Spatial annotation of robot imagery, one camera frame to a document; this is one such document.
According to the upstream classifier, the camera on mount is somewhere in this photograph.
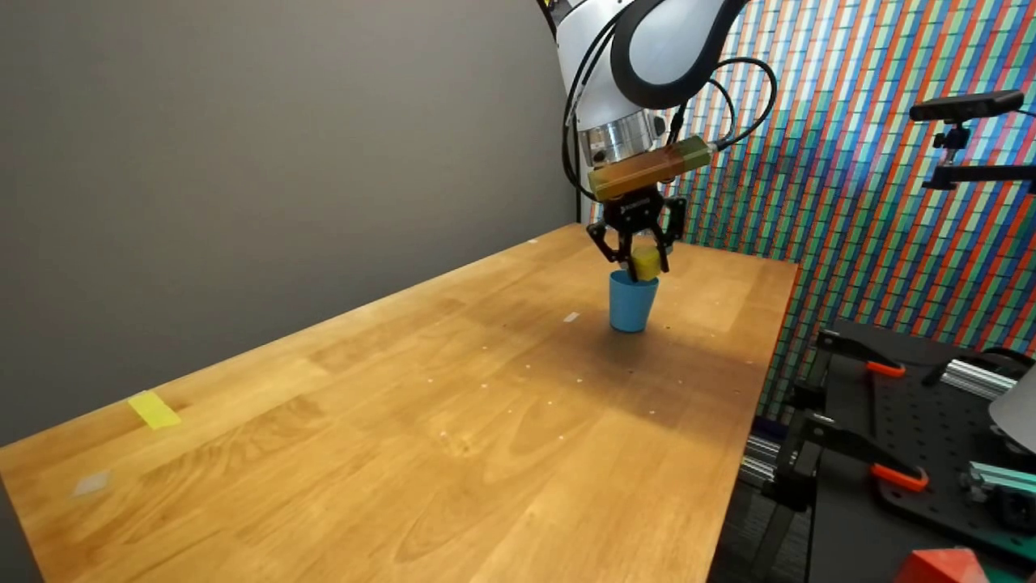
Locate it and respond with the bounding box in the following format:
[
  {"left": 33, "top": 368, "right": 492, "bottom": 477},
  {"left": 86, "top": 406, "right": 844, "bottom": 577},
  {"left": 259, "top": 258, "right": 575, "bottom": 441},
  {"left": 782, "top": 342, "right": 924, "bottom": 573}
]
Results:
[{"left": 908, "top": 89, "right": 1036, "bottom": 195}]

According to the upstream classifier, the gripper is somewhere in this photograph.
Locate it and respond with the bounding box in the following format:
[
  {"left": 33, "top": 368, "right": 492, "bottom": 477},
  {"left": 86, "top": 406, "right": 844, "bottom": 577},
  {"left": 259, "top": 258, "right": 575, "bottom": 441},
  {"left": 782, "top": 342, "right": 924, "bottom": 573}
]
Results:
[{"left": 586, "top": 185, "right": 690, "bottom": 279}]

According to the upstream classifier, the black clamp with orange handle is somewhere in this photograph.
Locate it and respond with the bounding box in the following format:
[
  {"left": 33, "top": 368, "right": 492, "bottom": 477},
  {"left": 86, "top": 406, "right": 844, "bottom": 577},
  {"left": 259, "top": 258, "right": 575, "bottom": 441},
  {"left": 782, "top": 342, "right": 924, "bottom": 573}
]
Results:
[
  {"left": 800, "top": 410, "right": 931, "bottom": 494},
  {"left": 814, "top": 327, "right": 908, "bottom": 380}
]

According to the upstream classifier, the light blue cup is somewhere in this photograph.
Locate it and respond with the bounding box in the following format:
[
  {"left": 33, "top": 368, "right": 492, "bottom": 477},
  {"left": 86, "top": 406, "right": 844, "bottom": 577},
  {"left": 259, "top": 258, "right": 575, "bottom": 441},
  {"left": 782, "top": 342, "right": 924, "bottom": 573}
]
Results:
[{"left": 609, "top": 270, "right": 660, "bottom": 334}]

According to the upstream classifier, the yellow tape strip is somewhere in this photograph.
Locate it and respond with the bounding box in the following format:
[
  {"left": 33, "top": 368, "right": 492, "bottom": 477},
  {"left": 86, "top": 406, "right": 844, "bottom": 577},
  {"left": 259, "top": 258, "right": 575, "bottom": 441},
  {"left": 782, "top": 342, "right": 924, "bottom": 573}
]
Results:
[{"left": 127, "top": 389, "right": 183, "bottom": 431}]

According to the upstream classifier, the aluminium extrusion bar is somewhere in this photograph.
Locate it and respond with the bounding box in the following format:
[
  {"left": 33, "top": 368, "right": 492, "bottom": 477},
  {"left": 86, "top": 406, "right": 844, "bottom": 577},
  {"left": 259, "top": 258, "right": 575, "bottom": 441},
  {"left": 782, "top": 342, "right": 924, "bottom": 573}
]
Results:
[{"left": 940, "top": 358, "right": 1018, "bottom": 402}]

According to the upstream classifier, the red block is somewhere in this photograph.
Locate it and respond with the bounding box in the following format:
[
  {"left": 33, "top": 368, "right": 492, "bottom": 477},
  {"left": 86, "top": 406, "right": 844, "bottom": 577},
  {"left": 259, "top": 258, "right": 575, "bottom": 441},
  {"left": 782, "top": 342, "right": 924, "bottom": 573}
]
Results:
[{"left": 894, "top": 547, "right": 991, "bottom": 583}]

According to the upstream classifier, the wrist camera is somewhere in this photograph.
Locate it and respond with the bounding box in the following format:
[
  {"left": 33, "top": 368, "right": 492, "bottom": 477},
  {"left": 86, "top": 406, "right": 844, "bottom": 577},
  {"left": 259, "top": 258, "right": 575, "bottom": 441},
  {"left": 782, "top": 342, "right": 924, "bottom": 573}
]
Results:
[{"left": 587, "top": 135, "right": 718, "bottom": 202}]

